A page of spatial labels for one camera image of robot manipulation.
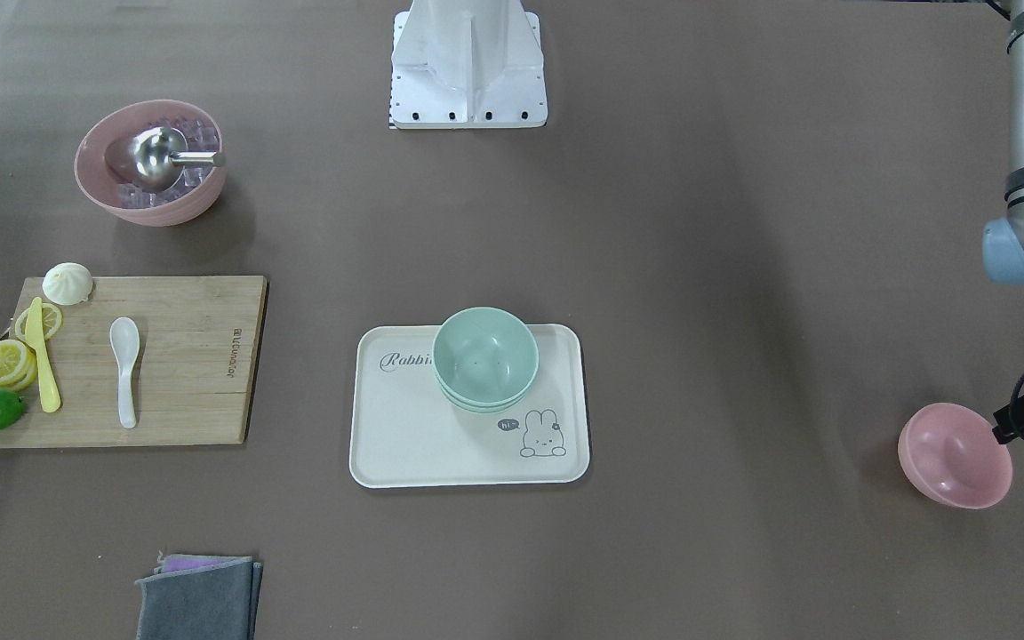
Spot top green bowl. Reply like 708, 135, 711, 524
431, 307, 540, 393

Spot folded grey cloth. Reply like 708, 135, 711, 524
135, 554, 263, 639

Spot yellow plastic knife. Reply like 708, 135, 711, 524
24, 297, 61, 413

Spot lower green bowls stack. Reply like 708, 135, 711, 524
437, 380, 535, 414

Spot cream rabbit tray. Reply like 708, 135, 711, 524
349, 324, 592, 489

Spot lower lemon slice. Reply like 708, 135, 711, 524
12, 302, 62, 341

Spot clear ice cubes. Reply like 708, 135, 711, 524
118, 116, 222, 208

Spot large pink bowl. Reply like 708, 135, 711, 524
74, 99, 228, 227

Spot bamboo cutting board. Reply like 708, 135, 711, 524
0, 275, 268, 449

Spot upper lemon slice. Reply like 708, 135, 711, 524
0, 339, 37, 392

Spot white ceramic spoon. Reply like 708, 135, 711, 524
109, 316, 140, 429

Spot white toy bun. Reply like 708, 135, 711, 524
42, 262, 94, 307

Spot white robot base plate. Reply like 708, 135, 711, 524
388, 1, 549, 130

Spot small pink bowl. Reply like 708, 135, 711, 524
897, 404, 1013, 510

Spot lemon slice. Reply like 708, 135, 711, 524
0, 339, 37, 392
12, 302, 62, 341

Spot metal ice scoop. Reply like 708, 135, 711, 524
103, 126, 225, 193

